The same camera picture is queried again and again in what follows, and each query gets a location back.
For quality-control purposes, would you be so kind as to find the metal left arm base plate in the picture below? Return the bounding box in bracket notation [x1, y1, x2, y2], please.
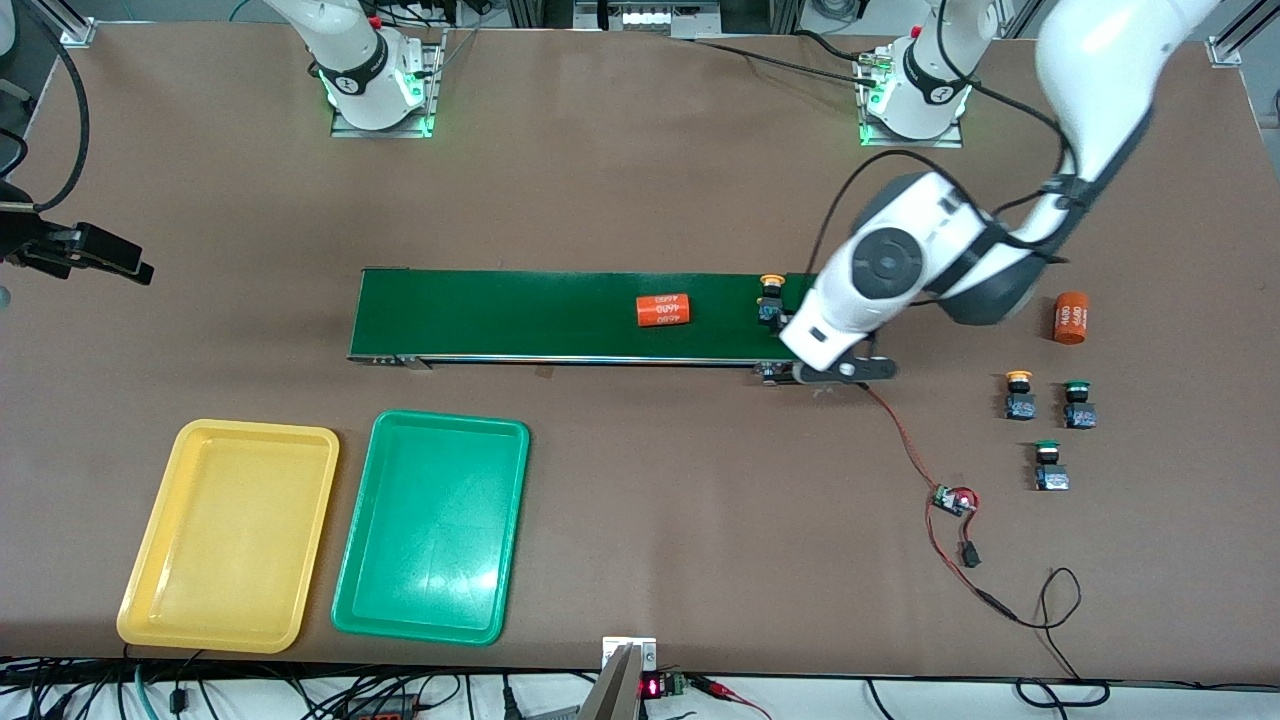
[858, 52, 966, 149]

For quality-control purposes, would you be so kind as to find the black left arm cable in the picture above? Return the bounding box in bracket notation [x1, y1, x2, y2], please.
[812, 60, 1091, 276]

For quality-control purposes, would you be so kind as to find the grey tapered camera post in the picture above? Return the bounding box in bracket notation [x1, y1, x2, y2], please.
[578, 645, 643, 720]

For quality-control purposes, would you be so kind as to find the green plastic tray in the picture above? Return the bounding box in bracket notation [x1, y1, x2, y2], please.
[330, 409, 531, 647]

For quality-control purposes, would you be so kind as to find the green conveyor belt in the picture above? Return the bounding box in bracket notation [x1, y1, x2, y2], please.
[347, 268, 846, 387]

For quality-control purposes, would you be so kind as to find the grey lit control box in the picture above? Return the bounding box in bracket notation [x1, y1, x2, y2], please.
[573, 0, 723, 41]

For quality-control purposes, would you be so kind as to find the yellow plastic tray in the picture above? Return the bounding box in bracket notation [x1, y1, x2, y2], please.
[116, 418, 341, 655]

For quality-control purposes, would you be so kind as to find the red clip lead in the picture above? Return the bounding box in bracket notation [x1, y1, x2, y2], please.
[690, 676, 773, 720]

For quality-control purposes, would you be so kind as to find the small metal table bracket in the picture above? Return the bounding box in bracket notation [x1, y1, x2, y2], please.
[601, 636, 659, 673]

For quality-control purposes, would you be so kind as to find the orange black power strip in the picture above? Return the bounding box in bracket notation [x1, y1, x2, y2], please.
[340, 695, 421, 720]

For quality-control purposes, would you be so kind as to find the aluminium frame profile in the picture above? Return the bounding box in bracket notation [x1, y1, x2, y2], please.
[1205, 0, 1280, 68]
[58, 0, 98, 47]

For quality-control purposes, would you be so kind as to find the black base power cable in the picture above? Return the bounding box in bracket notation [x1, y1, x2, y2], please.
[690, 30, 883, 87]

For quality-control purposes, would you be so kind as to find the orange cylinder with white print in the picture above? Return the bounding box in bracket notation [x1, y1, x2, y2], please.
[1053, 291, 1091, 345]
[636, 293, 693, 328]

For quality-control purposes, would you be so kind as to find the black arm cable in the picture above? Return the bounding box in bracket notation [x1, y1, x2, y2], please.
[0, 20, 93, 211]
[812, 60, 1091, 276]

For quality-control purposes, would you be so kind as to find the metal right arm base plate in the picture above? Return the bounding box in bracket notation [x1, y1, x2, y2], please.
[330, 30, 446, 139]

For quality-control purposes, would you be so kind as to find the thin black looped cable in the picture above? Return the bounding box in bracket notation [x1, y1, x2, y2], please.
[1010, 567, 1111, 709]

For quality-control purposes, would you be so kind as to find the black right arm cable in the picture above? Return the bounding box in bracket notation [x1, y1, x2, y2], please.
[0, 20, 93, 211]

